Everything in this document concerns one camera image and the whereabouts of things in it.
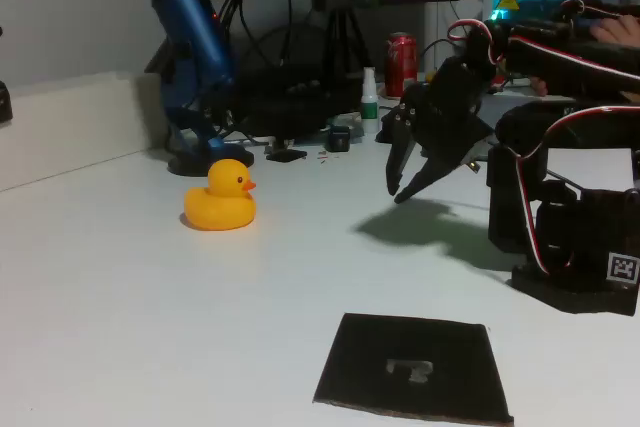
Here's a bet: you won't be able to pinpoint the yellow rubber duck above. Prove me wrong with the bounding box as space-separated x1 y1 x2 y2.
183 158 258 232

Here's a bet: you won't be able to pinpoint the black square mat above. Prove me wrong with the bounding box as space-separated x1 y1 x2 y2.
312 312 515 427

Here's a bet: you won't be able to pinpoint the person's left hand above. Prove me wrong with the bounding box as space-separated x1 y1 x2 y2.
589 14 640 43

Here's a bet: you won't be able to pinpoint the white spray bottle green label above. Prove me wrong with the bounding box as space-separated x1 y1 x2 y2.
360 66 380 136

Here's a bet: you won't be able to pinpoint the grey flat tablet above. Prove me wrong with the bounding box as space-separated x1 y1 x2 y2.
479 91 529 133

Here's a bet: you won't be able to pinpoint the grey flat pouch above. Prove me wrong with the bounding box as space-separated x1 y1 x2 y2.
327 114 365 142

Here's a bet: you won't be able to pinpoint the small black cube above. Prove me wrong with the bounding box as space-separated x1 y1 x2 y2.
327 125 351 153

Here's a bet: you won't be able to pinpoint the red cola can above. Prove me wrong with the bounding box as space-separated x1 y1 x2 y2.
383 31 419 98

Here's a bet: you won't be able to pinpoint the black desktop equipment pile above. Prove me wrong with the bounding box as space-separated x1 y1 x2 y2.
214 64 366 141

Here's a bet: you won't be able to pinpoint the black tripod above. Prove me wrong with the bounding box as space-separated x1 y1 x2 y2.
319 6 374 79

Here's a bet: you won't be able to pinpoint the black-white fiducial tag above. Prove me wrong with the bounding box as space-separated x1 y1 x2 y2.
607 252 640 284

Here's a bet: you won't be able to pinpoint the blue desktop microphone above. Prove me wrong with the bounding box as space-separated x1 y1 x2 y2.
142 0 256 178

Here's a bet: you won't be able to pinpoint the white raised ledge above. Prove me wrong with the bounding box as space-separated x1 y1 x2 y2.
0 70 171 193

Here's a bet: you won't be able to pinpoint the black oblong case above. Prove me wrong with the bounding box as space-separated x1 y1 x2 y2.
0 81 14 123

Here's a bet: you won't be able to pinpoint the black robot arm red-white wires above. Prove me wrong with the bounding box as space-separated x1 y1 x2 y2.
447 19 640 318

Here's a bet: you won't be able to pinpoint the black hanging cable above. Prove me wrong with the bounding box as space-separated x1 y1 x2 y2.
277 0 296 68

